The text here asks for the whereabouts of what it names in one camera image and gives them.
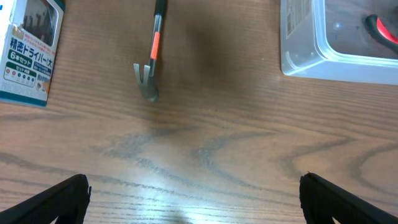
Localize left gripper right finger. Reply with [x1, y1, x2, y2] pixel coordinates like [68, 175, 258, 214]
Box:
[299, 173, 397, 224]

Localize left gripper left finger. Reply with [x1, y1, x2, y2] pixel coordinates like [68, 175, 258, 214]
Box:
[1, 174, 91, 224]

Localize blue white screwdriver set box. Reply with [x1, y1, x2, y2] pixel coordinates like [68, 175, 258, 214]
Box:
[1, 0, 65, 107]

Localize red handled cutting pliers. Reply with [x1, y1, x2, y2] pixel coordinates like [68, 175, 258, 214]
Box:
[364, 14, 397, 53]

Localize clear plastic container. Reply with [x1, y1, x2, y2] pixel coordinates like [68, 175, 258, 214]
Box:
[280, 0, 397, 85]

